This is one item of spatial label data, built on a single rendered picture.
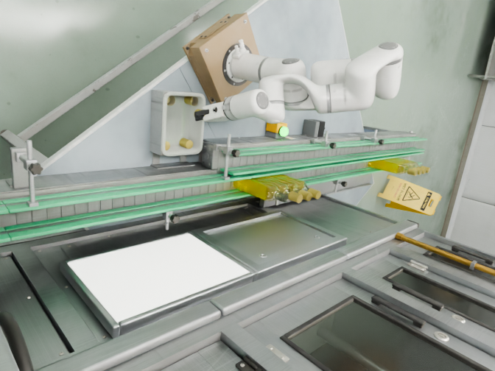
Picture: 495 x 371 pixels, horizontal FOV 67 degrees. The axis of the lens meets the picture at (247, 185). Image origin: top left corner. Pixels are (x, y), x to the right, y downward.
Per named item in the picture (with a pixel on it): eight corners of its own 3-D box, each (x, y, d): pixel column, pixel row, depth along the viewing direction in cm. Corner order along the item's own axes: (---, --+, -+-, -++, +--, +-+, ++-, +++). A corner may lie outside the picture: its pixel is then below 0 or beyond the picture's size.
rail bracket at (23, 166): (6, 188, 106) (28, 213, 90) (1, 128, 101) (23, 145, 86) (25, 185, 109) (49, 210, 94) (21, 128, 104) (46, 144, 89)
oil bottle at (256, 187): (232, 187, 153) (269, 203, 139) (233, 174, 152) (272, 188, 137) (242, 185, 157) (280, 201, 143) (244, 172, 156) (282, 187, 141)
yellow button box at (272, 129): (264, 135, 177) (275, 138, 171) (266, 119, 174) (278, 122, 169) (274, 135, 181) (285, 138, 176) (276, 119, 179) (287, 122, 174)
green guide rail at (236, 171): (219, 171, 146) (233, 176, 140) (219, 168, 145) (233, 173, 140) (413, 148, 264) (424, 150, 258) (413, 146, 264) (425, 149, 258)
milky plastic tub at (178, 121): (149, 152, 137) (162, 157, 131) (151, 88, 131) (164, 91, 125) (189, 149, 149) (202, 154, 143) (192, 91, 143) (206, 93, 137)
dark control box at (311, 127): (300, 134, 195) (314, 137, 189) (303, 118, 193) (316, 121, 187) (310, 134, 201) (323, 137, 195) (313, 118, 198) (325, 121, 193)
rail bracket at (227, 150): (210, 174, 143) (231, 183, 134) (213, 130, 138) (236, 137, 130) (216, 174, 145) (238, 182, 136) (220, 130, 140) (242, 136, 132)
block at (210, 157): (199, 165, 147) (210, 169, 142) (201, 141, 144) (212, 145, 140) (207, 165, 149) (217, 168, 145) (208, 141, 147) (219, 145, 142)
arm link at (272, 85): (330, 114, 116) (263, 121, 120) (328, 72, 115) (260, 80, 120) (331, 111, 108) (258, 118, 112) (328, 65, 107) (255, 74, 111)
